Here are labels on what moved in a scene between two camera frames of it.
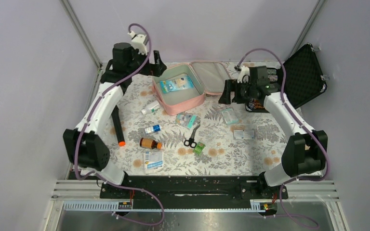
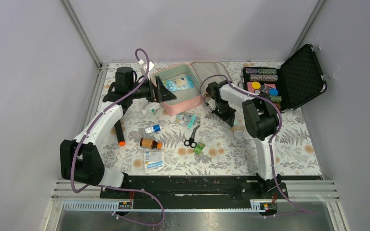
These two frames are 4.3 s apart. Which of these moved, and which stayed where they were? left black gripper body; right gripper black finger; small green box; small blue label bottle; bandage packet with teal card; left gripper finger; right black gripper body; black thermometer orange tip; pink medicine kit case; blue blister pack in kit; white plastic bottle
Moved: left gripper finger; left black gripper body; right black gripper body; right gripper black finger
Stayed: pink medicine kit case; small green box; bandage packet with teal card; blue blister pack in kit; small blue label bottle; black thermometer orange tip; white plastic bottle
